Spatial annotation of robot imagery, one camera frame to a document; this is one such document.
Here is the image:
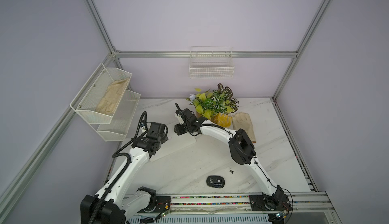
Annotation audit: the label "black wireless mouse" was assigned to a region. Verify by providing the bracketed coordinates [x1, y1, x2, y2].
[206, 175, 225, 189]

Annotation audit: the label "white laptop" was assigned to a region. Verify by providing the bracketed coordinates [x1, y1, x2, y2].
[151, 123, 196, 162]

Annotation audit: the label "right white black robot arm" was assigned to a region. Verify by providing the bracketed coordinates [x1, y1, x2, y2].
[174, 103, 294, 215]

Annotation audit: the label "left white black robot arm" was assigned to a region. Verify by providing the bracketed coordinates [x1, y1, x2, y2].
[81, 111, 168, 224]

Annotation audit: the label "potted green plant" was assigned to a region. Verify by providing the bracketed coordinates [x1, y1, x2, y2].
[186, 83, 239, 121]

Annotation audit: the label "yellow glass cup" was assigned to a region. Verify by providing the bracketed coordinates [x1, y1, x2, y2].
[212, 113, 232, 128]

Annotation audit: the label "beige work glove on table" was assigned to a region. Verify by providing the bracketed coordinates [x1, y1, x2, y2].
[232, 112, 257, 143]

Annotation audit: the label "beige glove in basket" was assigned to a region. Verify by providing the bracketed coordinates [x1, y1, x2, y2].
[95, 78, 130, 115]

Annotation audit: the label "white wire wall basket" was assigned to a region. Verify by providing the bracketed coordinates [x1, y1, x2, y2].
[189, 46, 235, 79]

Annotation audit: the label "white two-tier wall basket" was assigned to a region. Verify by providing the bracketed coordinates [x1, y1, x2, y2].
[70, 64, 140, 141]

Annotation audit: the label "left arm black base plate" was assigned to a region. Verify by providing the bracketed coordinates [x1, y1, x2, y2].
[133, 195, 171, 213]

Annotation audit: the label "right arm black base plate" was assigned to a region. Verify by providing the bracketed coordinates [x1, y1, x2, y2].
[249, 195, 292, 211]

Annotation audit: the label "aluminium front rail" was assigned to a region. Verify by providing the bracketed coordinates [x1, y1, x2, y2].
[134, 192, 341, 224]

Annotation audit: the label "aluminium frame profiles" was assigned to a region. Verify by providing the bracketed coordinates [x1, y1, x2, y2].
[1, 0, 333, 223]

